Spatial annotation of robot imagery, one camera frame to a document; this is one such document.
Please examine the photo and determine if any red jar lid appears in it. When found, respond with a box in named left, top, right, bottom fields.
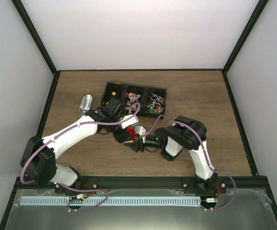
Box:
left=126, top=127, right=135, bottom=138

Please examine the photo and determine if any silver metal scoop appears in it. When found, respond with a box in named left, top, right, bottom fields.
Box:
left=79, top=94, right=93, bottom=116

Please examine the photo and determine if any black candy tray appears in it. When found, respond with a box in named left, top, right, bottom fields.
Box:
left=101, top=82, right=167, bottom=118

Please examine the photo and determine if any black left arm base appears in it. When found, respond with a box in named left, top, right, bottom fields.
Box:
left=55, top=176, right=98, bottom=195

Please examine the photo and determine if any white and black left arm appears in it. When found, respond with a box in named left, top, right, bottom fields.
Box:
left=20, top=99, right=139, bottom=194

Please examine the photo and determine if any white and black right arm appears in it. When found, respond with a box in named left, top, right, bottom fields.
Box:
left=124, top=115, right=218, bottom=193

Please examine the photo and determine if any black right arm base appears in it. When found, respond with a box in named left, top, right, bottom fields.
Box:
left=181, top=175, right=226, bottom=196

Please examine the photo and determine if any light blue slotted cable duct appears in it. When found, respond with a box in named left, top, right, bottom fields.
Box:
left=20, top=196, right=201, bottom=207

